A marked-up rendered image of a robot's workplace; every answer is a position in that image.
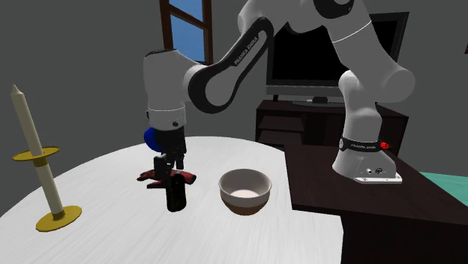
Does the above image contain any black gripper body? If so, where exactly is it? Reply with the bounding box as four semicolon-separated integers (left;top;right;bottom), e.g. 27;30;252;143
154;127;188;158

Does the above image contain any dark red flat object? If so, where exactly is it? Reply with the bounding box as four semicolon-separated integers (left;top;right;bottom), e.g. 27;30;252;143
136;169;197;190

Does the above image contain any blue round object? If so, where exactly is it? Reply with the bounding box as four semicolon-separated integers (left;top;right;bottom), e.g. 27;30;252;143
143;126;164;154

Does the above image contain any black oblong object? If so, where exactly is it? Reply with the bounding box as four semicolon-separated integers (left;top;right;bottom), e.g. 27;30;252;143
165;172;188;213

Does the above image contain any white bowl with brown base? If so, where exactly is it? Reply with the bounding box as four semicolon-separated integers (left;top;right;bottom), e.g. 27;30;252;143
217;168;273;216

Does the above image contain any brown framed window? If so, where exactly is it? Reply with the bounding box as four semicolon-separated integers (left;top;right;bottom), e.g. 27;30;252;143
158;0;215;66

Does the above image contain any dark television cabinet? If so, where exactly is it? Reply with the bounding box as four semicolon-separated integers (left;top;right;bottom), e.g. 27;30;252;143
254;98;410;158

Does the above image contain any white candle in yellow holder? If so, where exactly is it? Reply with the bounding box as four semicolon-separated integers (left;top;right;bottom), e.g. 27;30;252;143
9;83;83;233

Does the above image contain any black flat screen television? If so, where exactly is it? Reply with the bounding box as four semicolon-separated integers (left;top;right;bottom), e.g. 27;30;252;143
265;11;411;108

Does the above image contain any dark robot stand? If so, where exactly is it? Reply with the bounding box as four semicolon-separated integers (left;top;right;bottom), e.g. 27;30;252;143
284;142;468;264

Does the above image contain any teal rug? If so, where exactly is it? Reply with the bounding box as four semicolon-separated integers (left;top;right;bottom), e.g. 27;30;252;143
418;171;468;208

